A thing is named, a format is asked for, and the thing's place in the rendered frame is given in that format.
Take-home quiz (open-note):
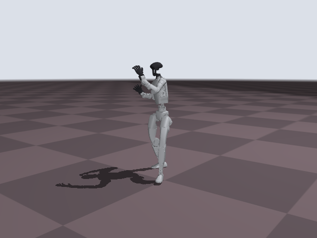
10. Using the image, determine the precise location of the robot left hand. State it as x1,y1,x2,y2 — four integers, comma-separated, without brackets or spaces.
132,65,144,80

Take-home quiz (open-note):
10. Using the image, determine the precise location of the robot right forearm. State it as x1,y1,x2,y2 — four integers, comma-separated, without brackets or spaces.
141,92,152,99

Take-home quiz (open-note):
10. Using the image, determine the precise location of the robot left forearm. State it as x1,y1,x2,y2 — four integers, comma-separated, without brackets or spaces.
140,75,158,91

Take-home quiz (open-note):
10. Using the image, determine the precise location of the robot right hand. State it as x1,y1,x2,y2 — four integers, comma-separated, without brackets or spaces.
133,84,144,95

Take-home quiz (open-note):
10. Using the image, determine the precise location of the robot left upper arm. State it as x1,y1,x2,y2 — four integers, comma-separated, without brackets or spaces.
151,78,166,94

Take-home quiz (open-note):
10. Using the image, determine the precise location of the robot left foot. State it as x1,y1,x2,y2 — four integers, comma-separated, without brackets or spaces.
155,173,163,183

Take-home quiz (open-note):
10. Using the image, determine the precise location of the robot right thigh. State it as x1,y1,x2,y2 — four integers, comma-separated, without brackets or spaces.
148,113,159,146

